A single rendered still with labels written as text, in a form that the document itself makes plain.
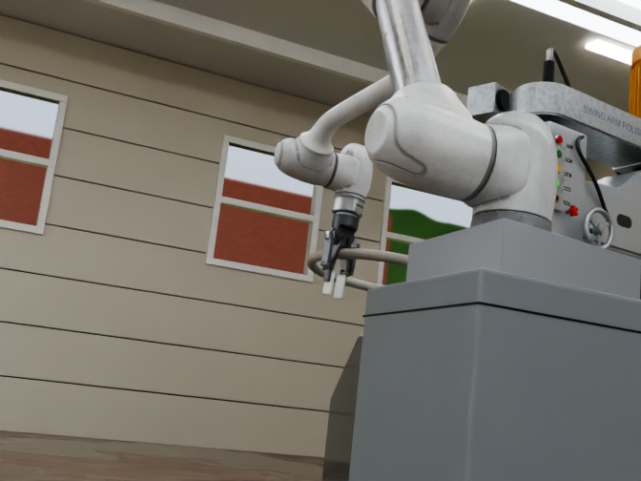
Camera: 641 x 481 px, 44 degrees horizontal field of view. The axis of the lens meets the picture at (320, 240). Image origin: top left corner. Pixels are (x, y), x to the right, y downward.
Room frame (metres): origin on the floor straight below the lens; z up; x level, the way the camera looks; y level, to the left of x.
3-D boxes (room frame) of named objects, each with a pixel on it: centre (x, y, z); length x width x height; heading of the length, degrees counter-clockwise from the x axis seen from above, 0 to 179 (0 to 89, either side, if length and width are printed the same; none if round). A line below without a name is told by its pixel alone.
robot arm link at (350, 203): (2.21, -0.07, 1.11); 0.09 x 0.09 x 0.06
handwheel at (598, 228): (2.68, -0.92, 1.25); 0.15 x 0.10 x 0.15; 122
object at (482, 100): (3.48, -0.70, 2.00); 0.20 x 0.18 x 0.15; 16
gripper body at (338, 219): (2.20, -0.06, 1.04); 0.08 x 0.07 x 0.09; 137
